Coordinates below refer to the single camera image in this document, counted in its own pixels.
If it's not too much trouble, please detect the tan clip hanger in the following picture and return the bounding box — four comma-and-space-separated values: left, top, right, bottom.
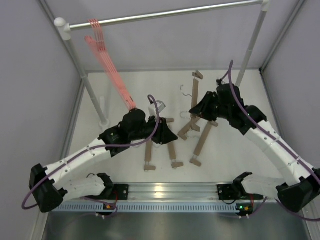
189, 121, 219, 167
179, 70, 204, 108
166, 133, 184, 169
143, 140, 156, 171

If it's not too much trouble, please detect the tan clip hanger angled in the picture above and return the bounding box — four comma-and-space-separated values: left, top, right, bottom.
177, 114, 201, 141

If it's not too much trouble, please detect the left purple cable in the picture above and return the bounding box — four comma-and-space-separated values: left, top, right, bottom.
21, 94, 161, 217

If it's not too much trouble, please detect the grey slotted cable duct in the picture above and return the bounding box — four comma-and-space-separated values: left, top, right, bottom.
53, 201, 249, 214

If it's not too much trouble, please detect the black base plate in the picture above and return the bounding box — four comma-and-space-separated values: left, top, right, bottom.
217, 183, 247, 201
99, 184, 129, 201

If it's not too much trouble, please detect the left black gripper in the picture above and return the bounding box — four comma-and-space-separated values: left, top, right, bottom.
129, 114, 178, 145

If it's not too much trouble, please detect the aluminium mounting rail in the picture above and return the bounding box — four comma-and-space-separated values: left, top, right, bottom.
53, 178, 226, 202

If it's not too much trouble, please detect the purple cable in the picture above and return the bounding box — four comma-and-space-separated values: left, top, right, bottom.
21, 94, 161, 217
216, 59, 320, 222

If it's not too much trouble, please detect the silver clothes rack rail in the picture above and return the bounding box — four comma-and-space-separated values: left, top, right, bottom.
67, 0, 263, 32

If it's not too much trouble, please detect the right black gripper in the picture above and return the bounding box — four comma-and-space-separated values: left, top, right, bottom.
191, 92, 232, 123

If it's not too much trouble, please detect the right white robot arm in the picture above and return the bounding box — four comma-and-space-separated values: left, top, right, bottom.
189, 84, 320, 213

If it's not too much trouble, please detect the pink wire hanger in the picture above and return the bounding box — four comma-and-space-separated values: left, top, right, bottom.
92, 18, 138, 111
84, 35, 137, 110
90, 18, 138, 111
87, 19, 137, 111

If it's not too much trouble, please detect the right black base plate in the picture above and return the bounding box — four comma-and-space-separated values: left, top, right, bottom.
217, 183, 247, 201

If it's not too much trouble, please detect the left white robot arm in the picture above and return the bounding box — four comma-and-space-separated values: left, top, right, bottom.
29, 109, 178, 213

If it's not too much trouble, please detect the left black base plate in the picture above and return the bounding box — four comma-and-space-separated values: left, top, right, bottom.
99, 184, 129, 201

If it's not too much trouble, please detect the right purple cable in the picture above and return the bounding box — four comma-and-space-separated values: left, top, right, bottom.
216, 59, 320, 222

